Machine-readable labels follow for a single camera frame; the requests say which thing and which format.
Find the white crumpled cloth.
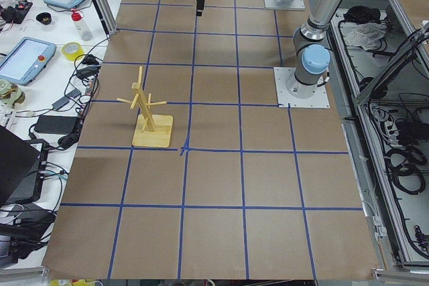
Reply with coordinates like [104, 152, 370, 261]
[344, 23, 387, 50]

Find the wooden cup tree stand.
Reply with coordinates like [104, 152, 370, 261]
[117, 66, 174, 148]

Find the yellow tape roll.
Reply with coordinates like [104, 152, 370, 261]
[62, 42, 84, 61]

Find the black power brick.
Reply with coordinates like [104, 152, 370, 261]
[34, 115, 78, 135]

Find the clear bottle red cap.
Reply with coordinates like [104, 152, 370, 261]
[71, 9, 93, 41]

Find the lower teach pendant tablet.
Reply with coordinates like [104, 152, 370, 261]
[1, 37, 56, 86]

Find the small black bowl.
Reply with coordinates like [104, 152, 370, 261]
[36, 12, 52, 25]

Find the black laptop computer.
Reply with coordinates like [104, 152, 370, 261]
[1, 127, 49, 206]

